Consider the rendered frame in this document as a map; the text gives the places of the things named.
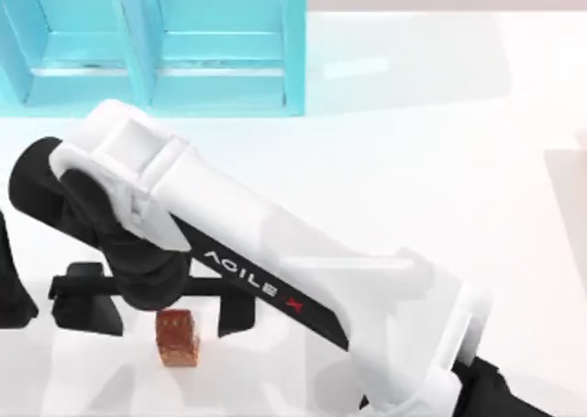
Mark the brown bread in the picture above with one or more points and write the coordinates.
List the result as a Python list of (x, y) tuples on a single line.
[(176, 339)]

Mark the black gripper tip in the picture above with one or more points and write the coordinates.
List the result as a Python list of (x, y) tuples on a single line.
[(14, 288)]

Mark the light blue rack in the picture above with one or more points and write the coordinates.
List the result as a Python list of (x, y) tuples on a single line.
[(220, 46)]

